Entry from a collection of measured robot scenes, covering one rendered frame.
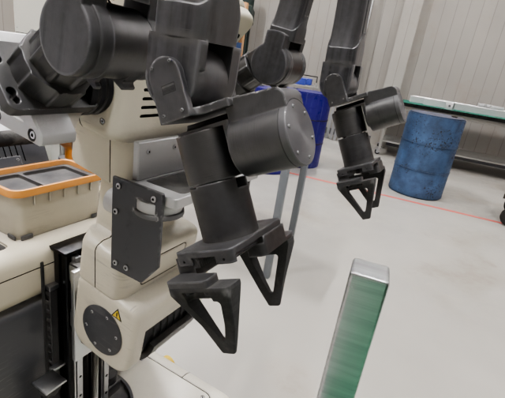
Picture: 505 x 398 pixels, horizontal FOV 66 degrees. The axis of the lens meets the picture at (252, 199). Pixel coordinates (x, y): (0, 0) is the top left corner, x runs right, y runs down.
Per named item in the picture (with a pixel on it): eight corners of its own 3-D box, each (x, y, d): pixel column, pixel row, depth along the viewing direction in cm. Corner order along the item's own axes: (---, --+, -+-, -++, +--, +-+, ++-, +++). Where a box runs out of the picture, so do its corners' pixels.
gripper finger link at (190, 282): (284, 327, 38) (262, 236, 37) (248, 370, 32) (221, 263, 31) (228, 325, 42) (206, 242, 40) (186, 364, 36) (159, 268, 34)
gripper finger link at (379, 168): (393, 202, 80) (383, 158, 79) (388, 209, 74) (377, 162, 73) (360, 208, 83) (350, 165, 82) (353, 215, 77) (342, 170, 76)
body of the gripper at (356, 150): (382, 165, 77) (374, 129, 77) (373, 172, 69) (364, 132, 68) (350, 172, 81) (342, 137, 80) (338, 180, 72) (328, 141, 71)
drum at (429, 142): (440, 192, 490) (465, 116, 457) (442, 205, 434) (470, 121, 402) (389, 179, 511) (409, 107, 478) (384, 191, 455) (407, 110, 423)
